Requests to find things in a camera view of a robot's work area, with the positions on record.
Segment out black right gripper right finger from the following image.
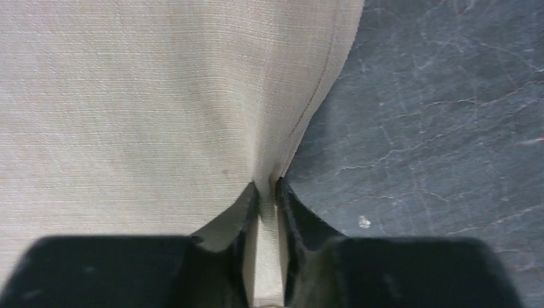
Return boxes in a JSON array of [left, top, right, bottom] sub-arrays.
[[275, 178, 523, 308]]

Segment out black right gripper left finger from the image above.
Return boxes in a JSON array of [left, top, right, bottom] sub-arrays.
[[1, 183, 259, 307]]

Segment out beige cloth napkin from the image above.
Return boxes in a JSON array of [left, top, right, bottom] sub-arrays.
[[1, 1, 364, 307]]

